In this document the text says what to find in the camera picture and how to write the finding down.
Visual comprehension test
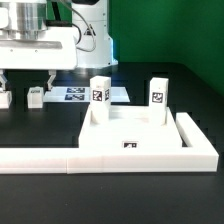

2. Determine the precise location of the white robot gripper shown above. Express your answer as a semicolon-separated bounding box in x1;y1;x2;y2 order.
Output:
0;6;77;91

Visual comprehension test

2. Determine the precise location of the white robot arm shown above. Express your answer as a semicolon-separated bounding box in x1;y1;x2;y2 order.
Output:
0;0;117;90

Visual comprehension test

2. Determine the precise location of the white marker sheet with tags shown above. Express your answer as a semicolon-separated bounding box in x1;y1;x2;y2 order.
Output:
44;86;130;102

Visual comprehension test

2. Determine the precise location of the white L-shaped obstacle fence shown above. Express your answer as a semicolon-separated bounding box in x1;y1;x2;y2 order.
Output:
0;112;219;174

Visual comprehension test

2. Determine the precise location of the white camera cable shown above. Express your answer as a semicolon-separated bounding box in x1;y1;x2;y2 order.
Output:
58;0;98;53

